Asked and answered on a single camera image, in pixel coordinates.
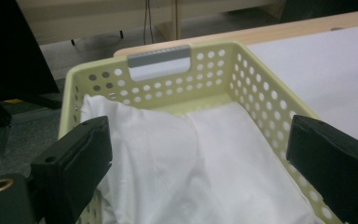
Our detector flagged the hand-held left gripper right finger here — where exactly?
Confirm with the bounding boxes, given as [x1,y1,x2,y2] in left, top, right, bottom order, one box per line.
[285,114,358,224]

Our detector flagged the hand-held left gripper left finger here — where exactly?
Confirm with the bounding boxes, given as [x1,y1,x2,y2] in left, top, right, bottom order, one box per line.
[30,115,113,224]

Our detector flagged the pale yellow perforated basket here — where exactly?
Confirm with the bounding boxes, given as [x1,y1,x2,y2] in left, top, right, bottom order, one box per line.
[57,41,349,224]

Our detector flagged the white shorts with black waistband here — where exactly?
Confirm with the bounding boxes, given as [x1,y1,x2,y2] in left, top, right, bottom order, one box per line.
[79,93,324,224]

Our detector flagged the black stand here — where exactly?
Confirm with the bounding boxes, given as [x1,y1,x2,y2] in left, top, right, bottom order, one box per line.
[0,80,63,132]

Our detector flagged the white table mat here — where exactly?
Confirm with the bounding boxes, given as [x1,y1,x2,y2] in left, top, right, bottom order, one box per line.
[246,22,358,150]

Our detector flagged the black hanging cable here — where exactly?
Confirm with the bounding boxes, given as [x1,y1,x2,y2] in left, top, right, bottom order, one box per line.
[143,0,155,45]

